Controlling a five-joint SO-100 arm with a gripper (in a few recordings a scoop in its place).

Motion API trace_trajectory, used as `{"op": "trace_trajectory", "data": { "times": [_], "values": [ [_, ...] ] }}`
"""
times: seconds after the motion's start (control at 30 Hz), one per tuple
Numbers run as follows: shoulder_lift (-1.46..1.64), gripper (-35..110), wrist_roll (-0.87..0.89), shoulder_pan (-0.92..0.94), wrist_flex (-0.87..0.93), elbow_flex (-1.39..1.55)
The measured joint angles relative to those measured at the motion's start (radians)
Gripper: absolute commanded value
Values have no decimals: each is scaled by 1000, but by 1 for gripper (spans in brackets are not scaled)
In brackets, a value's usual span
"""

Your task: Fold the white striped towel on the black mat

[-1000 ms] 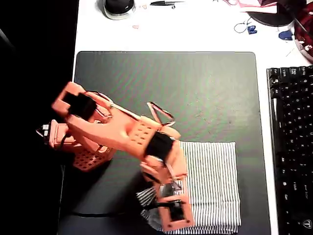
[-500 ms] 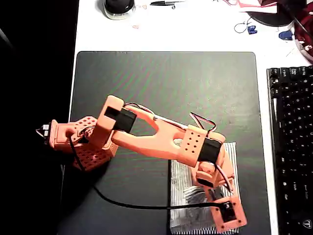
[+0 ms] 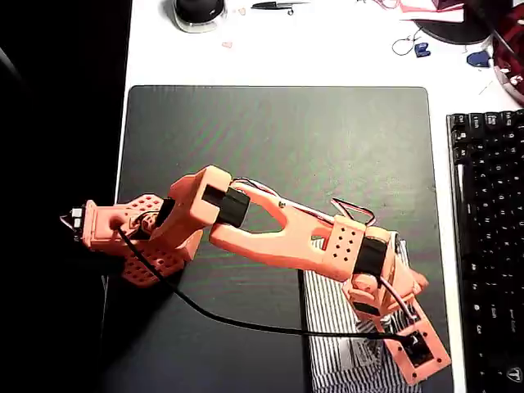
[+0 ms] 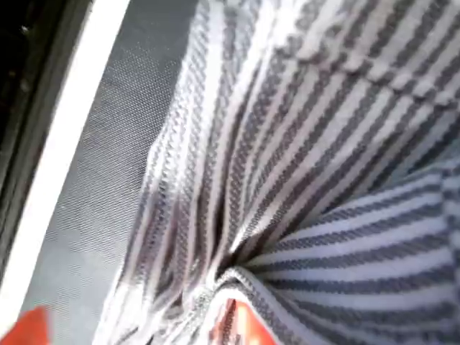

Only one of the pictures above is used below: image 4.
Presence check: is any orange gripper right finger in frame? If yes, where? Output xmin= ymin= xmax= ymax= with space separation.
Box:
xmin=211 ymin=298 xmax=278 ymax=345

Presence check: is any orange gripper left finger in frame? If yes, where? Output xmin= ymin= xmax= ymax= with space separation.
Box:
xmin=7 ymin=305 xmax=52 ymax=345

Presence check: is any grey white striped cloth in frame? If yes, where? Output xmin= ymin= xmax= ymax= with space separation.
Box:
xmin=92 ymin=0 xmax=460 ymax=345

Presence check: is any black desk mat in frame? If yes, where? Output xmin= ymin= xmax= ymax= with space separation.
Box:
xmin=20 ymin=0 xmax=203 ymax=345

